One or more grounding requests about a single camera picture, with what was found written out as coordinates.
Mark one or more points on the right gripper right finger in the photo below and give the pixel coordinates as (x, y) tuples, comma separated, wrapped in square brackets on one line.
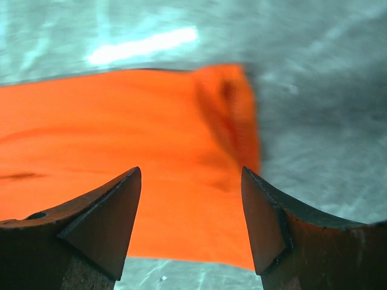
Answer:
[(296, 246)]

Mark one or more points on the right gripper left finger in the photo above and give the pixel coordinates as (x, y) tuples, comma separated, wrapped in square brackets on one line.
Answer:
[(80, 244)]

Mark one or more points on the orange t shirt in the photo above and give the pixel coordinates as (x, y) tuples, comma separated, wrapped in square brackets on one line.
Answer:
[(190, 133)]

